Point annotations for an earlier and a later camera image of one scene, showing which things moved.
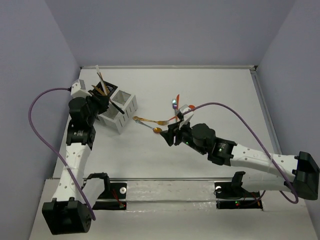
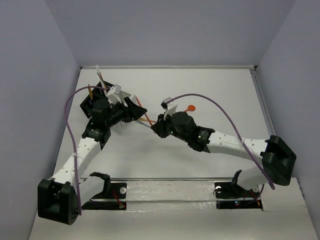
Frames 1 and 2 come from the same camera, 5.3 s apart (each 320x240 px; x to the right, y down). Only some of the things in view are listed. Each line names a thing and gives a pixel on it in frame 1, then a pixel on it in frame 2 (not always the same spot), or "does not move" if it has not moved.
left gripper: x=100 y=100 to x=128 y=114
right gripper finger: x=175 y=128 to x=160 y=118
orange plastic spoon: x=190 y=107 does not move
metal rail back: x=172 y=67 does not move
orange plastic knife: x=178 y=100 to x=145 y=114
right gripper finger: x=168 y=135 to x=159 y=129
